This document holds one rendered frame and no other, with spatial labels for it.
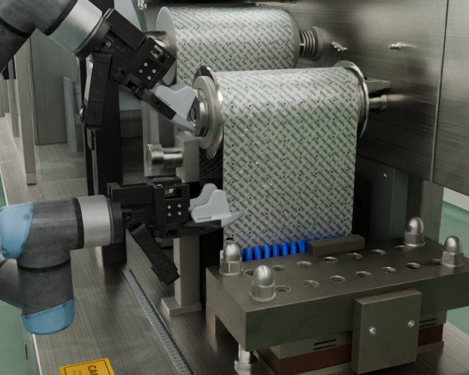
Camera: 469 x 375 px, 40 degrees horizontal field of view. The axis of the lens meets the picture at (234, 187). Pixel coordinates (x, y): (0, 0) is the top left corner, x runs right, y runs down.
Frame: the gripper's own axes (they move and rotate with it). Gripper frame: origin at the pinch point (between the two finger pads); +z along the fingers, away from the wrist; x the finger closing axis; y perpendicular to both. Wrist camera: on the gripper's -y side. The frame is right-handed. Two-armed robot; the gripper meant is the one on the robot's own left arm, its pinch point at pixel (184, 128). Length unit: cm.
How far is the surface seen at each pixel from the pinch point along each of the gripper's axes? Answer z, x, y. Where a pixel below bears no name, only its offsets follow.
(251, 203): 14.8, -5.4, -3.0
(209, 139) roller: 3.4, -2.9, 0.9
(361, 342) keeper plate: 30.2, -27.2, -9.6
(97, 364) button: 6.2, -13.3, -34.6
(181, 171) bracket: 5.6, 3.7, -5.8
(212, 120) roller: 1.3, -4.3, 3.4
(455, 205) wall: 283, 245, 84
